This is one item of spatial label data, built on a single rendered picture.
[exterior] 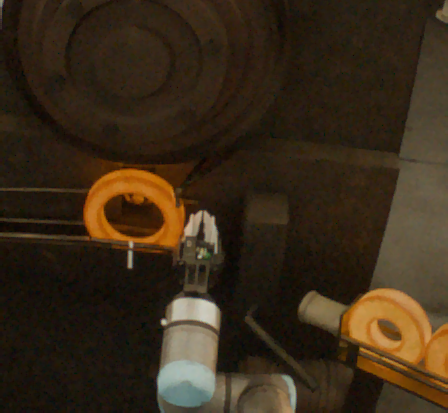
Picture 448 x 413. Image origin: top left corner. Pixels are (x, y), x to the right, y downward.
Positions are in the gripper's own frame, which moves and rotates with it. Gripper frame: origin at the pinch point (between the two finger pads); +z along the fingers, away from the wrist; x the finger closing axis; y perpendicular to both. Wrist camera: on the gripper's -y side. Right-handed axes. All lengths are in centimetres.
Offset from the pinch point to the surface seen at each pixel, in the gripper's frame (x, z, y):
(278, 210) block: -13.0, -0.3, 5.4
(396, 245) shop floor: -67, 70, -102
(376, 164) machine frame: -30.7, 8.8, 10.0
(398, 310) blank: -33.7, -21.5, 9.0
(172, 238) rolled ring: 5.0, -3.6, -1.5
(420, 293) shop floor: -72, 46, -94
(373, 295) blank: -29.6, -18.1, 7.8
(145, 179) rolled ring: 10.4, 0.5, 9.3
